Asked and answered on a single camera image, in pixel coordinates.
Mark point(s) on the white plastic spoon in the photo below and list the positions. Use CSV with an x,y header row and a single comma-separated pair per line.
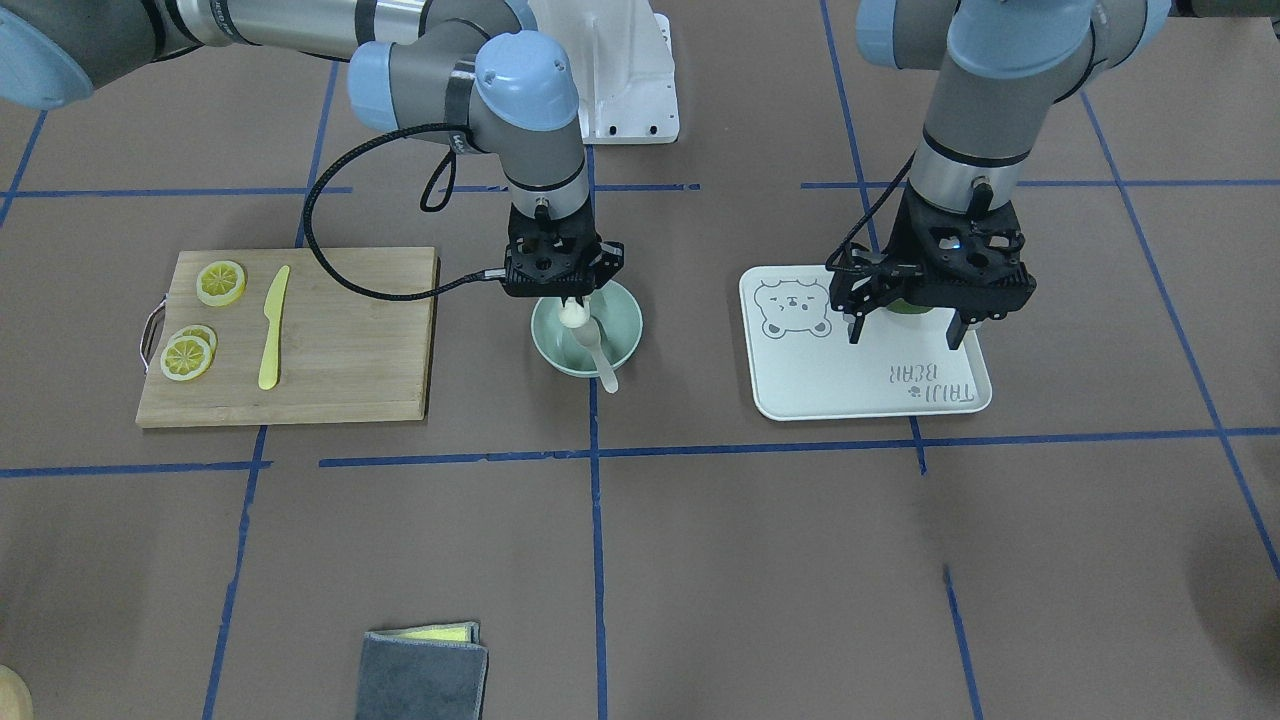
x,y
589,335

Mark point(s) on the grey folded cloth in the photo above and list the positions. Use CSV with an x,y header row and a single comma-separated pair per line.
x,y
424,672

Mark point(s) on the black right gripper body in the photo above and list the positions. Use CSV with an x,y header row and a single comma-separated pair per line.
x,y
609,262

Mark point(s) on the light green bowl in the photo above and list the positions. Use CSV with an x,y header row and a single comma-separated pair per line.
x,y
614,307

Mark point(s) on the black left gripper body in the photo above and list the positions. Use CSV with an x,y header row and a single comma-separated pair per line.
x,y
856,291

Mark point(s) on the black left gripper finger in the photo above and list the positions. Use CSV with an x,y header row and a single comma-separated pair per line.
x,y
857,322
957,330

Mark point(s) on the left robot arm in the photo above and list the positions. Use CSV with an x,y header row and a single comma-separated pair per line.
x,y
1001,66

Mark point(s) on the wooden cutting board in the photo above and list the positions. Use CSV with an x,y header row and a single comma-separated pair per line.
x,y
344,358

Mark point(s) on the hidden lemon slice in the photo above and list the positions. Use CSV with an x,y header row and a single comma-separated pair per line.
x,y
202,332

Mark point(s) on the green avocado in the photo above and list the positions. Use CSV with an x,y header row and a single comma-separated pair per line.
x,y
904,307

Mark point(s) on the cream bear-print tray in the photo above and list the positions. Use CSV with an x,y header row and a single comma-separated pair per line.
x,y
803,367

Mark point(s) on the upper lemon slice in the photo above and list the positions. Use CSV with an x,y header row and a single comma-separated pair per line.
x,y
220,283

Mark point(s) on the wooden mug tree stand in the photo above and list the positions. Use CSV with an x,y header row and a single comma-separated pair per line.
x,y
16,701

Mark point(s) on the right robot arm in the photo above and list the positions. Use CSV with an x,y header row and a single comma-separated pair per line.
x,y
477,77

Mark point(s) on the yellow plastic knife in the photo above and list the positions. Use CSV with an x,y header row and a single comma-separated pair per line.
x,y
269,367

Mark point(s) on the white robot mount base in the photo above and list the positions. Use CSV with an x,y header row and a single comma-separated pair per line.
x,y
622,63

